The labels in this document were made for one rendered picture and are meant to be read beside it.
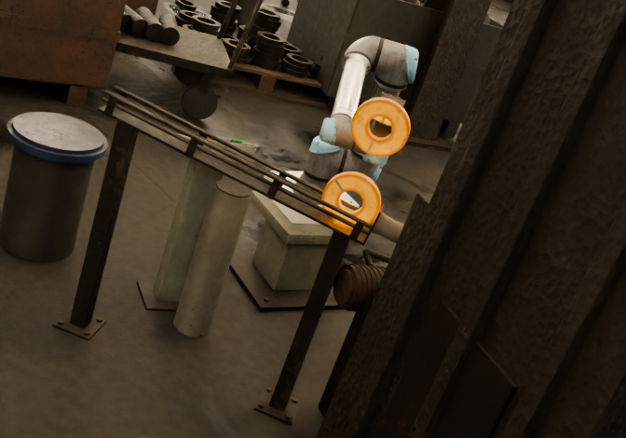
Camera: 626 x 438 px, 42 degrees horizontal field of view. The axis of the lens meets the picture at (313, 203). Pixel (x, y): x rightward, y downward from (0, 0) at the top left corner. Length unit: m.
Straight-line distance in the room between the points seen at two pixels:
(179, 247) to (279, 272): 0.46
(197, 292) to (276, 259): 0.51
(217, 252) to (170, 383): 0.41
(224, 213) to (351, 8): 2.97
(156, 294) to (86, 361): 0.43
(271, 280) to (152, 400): 0.83
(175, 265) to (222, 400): 0.51
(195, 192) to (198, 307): 0.37
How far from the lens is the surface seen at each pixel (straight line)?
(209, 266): 2.52
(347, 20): 5.23
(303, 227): 2.89
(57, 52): 4.08
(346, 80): 2.57
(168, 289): 2.76
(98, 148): 2.73
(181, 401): 2.41
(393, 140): 2.15
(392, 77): 2.70
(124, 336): 2.59
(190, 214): 2.62
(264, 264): 3.07
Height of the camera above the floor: 1.50
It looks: 23 degrees down
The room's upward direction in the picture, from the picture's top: 20 degrees clockwise
